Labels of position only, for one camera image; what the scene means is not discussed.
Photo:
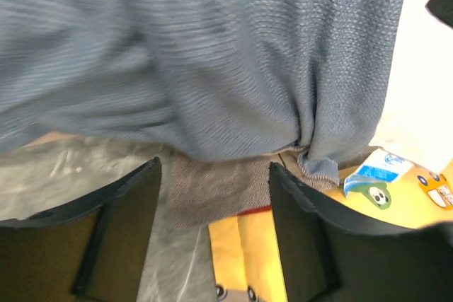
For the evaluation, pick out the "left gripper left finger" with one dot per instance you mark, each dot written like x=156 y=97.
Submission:
x=90 y=249

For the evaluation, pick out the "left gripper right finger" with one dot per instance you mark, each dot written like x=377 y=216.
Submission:
x=329 y=252

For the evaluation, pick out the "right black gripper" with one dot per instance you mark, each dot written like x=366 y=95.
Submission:
x=442 y=10

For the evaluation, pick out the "white pillow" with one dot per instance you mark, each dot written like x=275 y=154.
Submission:
x=416 y=122

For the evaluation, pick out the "blue plaid pillowcase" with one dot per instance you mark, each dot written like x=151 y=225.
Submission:
x=224 y=83

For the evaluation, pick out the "yellow cartoon vehicle pillow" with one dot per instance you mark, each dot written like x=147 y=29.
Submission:
x=245 y=253

